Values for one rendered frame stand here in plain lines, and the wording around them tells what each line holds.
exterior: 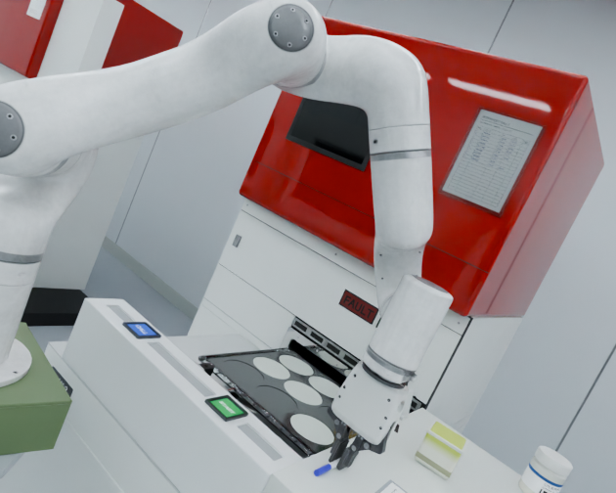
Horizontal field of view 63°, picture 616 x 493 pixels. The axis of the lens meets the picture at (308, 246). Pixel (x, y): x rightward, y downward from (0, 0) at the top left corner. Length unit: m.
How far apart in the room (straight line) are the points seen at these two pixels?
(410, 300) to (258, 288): 0.89
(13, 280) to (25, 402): 0.18
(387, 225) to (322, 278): 0.73
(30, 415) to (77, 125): 0.43
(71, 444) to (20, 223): 0.51
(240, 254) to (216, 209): 2.20
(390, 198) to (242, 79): 0.26
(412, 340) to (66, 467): 0.74
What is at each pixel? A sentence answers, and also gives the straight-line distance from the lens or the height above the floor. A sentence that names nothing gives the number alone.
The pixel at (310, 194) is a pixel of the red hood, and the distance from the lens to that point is 1.45.
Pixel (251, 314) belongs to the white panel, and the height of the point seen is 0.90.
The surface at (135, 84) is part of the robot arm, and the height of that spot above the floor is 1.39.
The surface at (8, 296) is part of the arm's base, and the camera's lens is 0.85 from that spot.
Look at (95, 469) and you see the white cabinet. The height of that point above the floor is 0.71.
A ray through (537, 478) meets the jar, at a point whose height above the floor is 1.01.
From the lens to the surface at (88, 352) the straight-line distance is 1.11.
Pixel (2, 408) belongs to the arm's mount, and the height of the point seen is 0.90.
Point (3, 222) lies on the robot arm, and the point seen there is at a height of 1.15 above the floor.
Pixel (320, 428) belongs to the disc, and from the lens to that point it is 1.13.
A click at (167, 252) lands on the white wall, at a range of 4.16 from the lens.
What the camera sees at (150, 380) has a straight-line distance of 0.96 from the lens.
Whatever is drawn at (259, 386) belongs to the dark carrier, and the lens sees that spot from 1.17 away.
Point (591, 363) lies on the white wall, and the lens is 2.74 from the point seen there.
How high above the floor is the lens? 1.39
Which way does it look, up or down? 8 degrees down
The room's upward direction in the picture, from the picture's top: 24 degrees clockwise
